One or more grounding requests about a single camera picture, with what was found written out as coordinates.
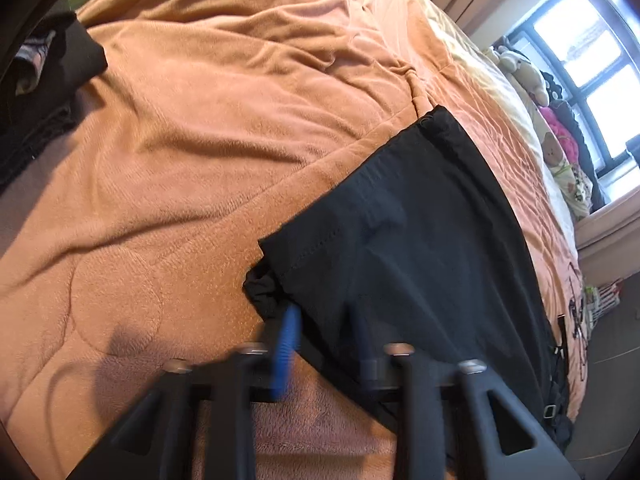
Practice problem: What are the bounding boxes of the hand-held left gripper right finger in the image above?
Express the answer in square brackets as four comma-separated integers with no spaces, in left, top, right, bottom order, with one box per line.
[349,306,581,480]

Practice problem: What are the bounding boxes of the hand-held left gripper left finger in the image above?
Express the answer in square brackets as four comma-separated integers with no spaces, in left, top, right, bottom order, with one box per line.
[67,305,303,480]

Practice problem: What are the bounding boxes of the black pants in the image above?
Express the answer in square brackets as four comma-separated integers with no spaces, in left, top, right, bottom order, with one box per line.
[243,105,576,443]

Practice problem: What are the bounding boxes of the orange blanket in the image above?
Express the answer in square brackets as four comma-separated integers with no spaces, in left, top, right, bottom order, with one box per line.
[0,0,591,480]

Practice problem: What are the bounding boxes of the cream nightstand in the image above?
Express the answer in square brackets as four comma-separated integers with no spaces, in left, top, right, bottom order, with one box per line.
[574,204,640,282]

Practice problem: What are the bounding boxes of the pink cloth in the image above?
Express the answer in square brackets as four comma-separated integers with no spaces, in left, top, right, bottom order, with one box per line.
[542,107,581,166]

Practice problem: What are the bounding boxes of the dark grey pillow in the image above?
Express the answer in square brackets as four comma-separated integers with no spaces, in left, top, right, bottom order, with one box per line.
[565,100,607,207]

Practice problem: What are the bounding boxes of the white plush toy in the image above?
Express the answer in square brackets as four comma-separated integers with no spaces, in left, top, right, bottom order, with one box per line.
[499,45,551,107]

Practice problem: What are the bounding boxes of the pile of dark clothes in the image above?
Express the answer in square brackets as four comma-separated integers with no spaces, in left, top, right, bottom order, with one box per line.
[0,10,108,191]

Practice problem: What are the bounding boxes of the black framed window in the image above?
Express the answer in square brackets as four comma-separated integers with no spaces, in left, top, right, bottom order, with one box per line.
[505,0,640,181]

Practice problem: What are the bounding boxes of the plaid cloth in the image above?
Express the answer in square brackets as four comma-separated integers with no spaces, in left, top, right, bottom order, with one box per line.
[14,30,57,97]

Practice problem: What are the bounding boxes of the thin black cable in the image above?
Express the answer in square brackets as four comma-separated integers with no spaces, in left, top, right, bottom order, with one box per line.
[562,265,589,362]

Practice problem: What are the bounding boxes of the white wire basket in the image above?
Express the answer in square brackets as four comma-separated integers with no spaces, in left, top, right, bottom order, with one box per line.
[582,282,624,324]

